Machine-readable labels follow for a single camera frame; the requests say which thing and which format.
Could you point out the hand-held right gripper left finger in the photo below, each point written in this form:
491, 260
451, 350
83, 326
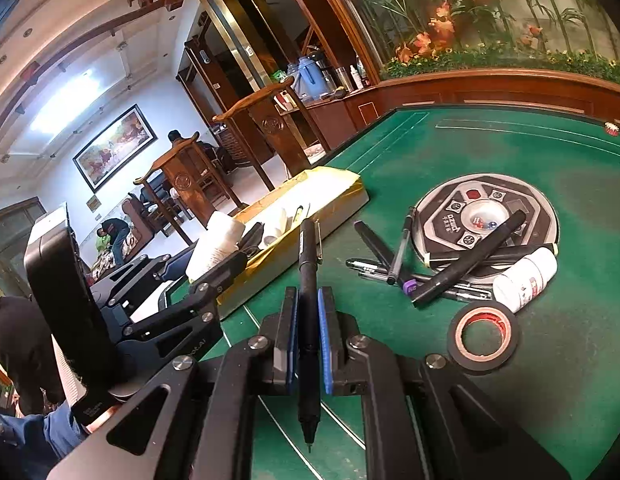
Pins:
291, 335

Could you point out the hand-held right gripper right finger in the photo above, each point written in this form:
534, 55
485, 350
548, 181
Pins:
325, 340

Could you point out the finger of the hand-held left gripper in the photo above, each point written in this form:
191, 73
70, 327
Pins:
154, 267
204, 290

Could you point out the slim black pen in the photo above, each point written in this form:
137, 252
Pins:
307, 280

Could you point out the clear gel pen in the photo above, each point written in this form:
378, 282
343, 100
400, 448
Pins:
367, 267

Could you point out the thick black pen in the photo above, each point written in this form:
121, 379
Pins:
375, 250

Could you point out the gold-edged white box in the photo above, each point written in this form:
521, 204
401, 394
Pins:
310, 195

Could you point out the black tape roll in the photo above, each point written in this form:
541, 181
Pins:
482, 337

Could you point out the black marker grey caps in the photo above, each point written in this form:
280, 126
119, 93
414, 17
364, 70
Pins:
470, 260

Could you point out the black marker yellow caps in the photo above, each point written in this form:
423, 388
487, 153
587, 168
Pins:
490, 256

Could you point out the person's left forearm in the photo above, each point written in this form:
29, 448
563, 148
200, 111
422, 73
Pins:
34, 445

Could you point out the carved wooden chair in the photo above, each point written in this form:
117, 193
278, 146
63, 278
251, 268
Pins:
184, 180
270, 125

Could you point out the clear pen black cap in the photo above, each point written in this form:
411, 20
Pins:
402, 245

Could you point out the round table dice console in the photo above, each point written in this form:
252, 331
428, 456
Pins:
485, 210

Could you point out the white bottle red label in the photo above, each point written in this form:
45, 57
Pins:
527, 280

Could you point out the wooden sideboard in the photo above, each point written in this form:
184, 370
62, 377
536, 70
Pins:
350, 105

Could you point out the blue thermos jug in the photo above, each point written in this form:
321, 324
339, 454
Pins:
307, 77

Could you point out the steel flask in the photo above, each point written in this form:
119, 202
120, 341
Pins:
342, 78

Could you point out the red white table button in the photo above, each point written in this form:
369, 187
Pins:
611, 129

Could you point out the flower and bamboo display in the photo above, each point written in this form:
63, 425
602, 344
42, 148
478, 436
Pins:
490, 15

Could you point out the framed wall painting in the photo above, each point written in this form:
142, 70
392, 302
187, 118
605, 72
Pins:
114, 147

